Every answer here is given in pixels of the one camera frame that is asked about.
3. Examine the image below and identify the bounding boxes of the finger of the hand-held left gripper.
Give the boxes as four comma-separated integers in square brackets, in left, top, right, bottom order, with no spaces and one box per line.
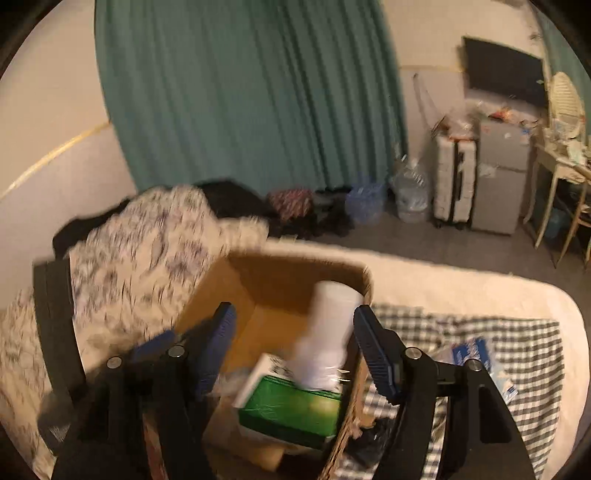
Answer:
[131,331,179,363]
[34,257,89,408]

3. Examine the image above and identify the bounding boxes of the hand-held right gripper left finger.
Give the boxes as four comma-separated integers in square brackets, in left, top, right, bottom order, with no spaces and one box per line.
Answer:
[51,302,237,480]

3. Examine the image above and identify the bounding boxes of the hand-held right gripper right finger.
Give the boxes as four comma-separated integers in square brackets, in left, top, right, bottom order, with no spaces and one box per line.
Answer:
[353,305,539,480]

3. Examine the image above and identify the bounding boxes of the white plastic bottle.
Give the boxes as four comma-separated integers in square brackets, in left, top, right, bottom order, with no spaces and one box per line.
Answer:
[293,280,366,387]

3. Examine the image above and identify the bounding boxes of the brown cardboard box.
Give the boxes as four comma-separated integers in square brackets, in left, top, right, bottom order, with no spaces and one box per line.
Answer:
[178,251,373,480]

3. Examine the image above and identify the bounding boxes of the green white medicine box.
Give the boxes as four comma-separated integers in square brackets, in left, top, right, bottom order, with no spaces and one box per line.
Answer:
[233,353,345,452]

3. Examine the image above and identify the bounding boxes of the floral quilt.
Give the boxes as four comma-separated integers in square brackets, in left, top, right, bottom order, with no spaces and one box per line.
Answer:
[0,185,271,478]

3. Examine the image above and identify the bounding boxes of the blue white plastic packet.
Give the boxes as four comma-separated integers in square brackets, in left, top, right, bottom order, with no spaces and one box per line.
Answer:
[449,335,521,408]

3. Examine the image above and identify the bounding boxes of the grey white checkered cloth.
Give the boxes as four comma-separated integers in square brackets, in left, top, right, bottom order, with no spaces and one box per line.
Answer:
[331,304,567,480]

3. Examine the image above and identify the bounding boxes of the black garment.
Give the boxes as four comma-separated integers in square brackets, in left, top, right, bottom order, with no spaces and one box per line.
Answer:
[52,179,280,259]

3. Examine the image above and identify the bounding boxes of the pack of water bottles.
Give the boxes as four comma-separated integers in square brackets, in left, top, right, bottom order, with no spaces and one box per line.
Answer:
[345,174,387,225]

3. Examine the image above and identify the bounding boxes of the red patterned bag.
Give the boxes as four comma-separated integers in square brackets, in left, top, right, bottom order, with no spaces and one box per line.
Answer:
[267,188,315,222]

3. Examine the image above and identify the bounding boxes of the large clear water jug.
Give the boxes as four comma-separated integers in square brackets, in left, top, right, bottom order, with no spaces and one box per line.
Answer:
[392,156,431,225]

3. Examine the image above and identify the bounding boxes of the white suitcase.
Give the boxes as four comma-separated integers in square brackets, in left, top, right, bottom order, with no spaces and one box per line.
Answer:
[431,133,479,230]

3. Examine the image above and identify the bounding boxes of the grey small fridge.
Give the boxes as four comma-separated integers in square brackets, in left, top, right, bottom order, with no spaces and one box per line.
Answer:
[470,115,537,237]

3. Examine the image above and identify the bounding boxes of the blue waste bin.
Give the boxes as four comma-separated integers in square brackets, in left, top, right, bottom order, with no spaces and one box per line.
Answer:
[544,209,567,239]

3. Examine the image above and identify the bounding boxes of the wooden chair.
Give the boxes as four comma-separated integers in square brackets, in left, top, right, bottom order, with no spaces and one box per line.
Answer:
[553,174,591,269]

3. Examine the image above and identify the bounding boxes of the clear plastic bag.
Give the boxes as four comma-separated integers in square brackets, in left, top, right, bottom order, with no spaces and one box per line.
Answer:
[433,98,482,140]

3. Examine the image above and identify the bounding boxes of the white vanity table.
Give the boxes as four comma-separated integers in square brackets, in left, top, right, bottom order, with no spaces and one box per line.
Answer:
[523,133,591,269]

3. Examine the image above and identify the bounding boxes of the wide teal curtain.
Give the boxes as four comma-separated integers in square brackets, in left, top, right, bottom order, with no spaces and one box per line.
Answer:
[94,0,408,209]

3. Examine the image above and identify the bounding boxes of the clutter on fridge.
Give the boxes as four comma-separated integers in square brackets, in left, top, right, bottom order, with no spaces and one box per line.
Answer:
[479,102,542,129]

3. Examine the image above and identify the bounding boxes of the white oval mirror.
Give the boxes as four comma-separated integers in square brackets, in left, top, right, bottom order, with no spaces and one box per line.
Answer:
[547,71,584,140]

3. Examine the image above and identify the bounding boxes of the narrow teal curtain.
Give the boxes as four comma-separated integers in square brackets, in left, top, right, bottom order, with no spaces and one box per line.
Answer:
[534,13,591,95]

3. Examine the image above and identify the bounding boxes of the black wall cable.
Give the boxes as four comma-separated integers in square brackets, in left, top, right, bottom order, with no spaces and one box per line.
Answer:
[412,73,440,131]

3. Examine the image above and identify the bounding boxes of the black wall television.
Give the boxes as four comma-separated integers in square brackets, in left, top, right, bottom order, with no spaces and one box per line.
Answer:
[462,36,547,110]

